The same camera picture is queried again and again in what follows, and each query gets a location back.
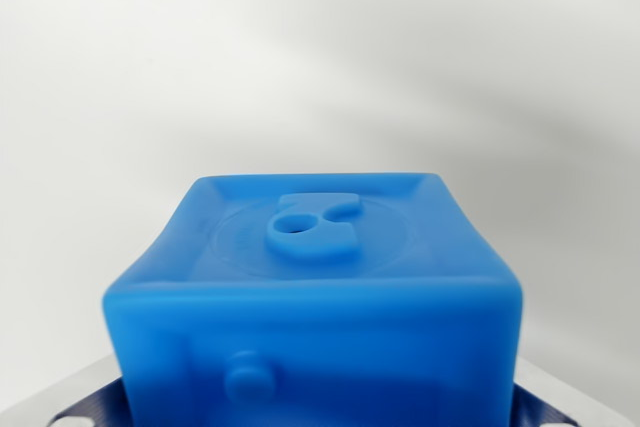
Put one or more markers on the black-padded silver gripper left finger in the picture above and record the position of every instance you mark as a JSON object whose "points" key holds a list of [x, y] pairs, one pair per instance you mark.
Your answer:
{"points": [[85, 397]]}

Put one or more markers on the black-padded silver gripper right finger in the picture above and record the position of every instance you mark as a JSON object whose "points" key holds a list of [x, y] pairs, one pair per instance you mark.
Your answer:
{"points": [[545, 399]]}

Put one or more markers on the blue cube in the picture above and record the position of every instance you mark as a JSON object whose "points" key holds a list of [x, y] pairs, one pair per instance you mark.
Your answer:
{"points": [[310, 327]]}

